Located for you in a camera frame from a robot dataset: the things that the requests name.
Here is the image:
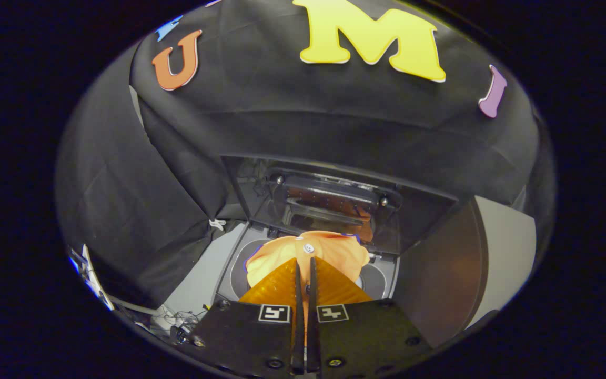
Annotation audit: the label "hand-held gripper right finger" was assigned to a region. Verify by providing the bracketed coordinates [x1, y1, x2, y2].
[306, 256, 432, 377]

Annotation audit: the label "yellow polo shirt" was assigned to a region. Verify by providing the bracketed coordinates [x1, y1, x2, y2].
[245, 231, 370, 343]

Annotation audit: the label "grey washing machine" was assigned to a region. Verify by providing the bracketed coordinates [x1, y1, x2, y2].
[214, 221, 401, 311]

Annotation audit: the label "white and blue item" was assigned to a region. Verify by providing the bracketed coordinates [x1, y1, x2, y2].
[69, 244, 115, 312]

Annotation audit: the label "thin black cables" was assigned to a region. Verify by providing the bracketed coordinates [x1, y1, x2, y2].
[150, 304, 210, 345]

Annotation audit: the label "grey cabinet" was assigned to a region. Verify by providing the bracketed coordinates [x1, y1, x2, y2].
[392, 196, 538, 349]

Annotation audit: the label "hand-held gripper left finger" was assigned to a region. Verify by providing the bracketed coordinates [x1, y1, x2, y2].
[190, 257, 306, 377]

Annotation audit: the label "black backdrop cloth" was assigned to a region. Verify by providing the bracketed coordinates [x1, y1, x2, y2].
[56, 0, 556, 311]

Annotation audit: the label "dark washing machine lid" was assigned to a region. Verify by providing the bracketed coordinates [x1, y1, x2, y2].
[221, 154, 459, 257]

